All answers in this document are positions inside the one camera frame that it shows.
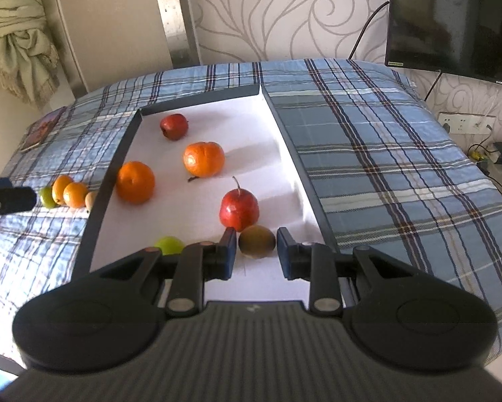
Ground black flat television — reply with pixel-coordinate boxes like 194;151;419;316
385;0;502;85

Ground smartphone with colourful screen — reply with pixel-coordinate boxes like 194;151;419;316
20;107;67;151

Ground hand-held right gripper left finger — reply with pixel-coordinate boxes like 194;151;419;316
100;227;237;318

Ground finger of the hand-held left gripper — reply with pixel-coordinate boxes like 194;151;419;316
0;178;37;221

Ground tied beige curtain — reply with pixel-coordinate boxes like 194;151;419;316
0;0;61;107

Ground white wall power outlet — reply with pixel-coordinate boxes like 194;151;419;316
438;112;496;135

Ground black television cable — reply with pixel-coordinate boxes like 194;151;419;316
348;1;390;60

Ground ribbed orange mandarin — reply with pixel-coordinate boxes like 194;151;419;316
183;141;226;178

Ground white shallow box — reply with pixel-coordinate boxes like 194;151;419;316
73;84;356;306

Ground small smooth orange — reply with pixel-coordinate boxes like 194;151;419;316
116;161;156;205

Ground small red fruit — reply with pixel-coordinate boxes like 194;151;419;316
159;113;190;141

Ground metal door frame strip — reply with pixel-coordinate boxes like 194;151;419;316
151;0;201;68

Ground green tomato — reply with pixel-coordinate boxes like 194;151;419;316
154;236;185;256

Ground blue plaid blanket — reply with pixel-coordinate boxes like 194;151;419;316
0;58;502;365

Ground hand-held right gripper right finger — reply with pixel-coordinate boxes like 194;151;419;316
277;226;402;315

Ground green plum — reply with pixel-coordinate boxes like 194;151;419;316
39;186;58;209

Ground red pear-shaped fruit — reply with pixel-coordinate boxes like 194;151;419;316
218;176;260;232

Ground thin black cable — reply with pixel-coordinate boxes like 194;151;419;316
426;71;444;101

